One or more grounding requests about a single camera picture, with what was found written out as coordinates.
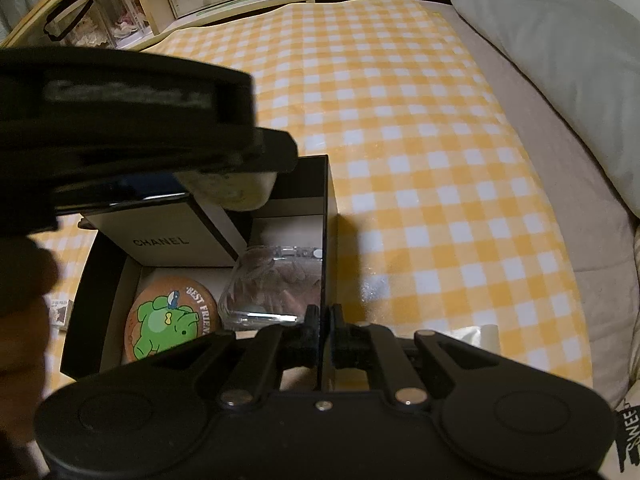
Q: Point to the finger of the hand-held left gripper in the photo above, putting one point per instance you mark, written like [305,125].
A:
[272,152]

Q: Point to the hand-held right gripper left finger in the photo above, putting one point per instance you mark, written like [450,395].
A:
[313,334]

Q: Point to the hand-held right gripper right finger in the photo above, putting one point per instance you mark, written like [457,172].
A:
[336,334]

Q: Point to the black storage box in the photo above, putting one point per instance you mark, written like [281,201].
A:
[310,185]

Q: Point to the clear plastic case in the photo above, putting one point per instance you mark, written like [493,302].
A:
[270,285]

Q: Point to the round badge with green character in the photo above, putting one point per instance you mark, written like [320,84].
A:
[165,320]

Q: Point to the person's left hand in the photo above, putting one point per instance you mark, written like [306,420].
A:
[22,310]

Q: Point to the small black box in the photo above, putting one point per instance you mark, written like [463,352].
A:
[222,232]

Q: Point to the white box with black trim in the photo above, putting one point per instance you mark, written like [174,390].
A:
[165,230]

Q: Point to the clear acrylic display cases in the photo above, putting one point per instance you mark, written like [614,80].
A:
[115,10]

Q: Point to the yellow checkered blanket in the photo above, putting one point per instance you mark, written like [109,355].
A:
[400,135]

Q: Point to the glossy white card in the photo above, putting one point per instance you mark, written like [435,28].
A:
[480,340]

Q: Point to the small printed carton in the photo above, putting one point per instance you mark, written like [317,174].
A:
[62,314]

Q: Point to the beige bed sheet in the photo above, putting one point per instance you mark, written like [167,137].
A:
[575,240]

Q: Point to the white cloth with black print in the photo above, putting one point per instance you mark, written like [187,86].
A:
[631,425]

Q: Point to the grey pillow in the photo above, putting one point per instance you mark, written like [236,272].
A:
[565,50]

